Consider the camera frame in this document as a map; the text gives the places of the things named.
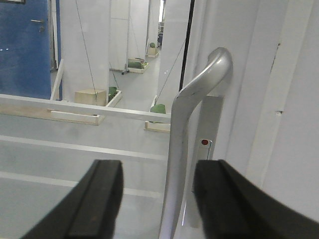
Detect blue door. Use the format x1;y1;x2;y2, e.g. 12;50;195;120
0;0;61;100

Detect green rolled mat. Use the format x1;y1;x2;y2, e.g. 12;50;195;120
150;104;166;114

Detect silver door handle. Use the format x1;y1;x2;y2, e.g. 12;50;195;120
159;47;233;239

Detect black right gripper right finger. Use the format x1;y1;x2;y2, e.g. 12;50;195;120
193;160;319;239

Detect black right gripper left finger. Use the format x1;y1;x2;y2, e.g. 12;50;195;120
23;160;124;239

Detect white wooden tray frame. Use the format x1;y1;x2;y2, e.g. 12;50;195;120
144;121;170;133

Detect white door lock plate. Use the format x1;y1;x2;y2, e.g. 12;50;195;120
181;96;224;228

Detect light wooden box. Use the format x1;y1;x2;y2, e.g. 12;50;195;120
74;89;107;107

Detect white framed sliding glass door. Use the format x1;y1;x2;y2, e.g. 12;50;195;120
0;0;319;239

